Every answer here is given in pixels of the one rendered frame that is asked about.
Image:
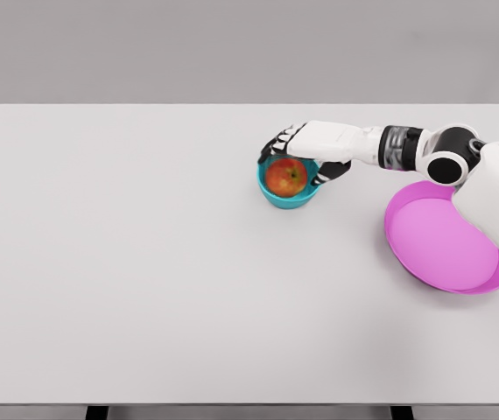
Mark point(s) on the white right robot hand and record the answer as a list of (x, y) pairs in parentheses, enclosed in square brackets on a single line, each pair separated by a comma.
[(319, 141)]

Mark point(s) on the red apple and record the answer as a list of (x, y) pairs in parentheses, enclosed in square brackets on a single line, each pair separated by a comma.
[(286, 176)]

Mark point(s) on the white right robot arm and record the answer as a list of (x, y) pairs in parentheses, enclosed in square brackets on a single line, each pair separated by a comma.
[(494, 175)]

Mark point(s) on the blue bowl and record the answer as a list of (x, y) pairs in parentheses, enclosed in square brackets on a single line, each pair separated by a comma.
[(289, 200)]

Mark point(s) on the pink plate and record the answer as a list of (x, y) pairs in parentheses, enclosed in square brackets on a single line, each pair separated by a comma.
[(437, 238)]

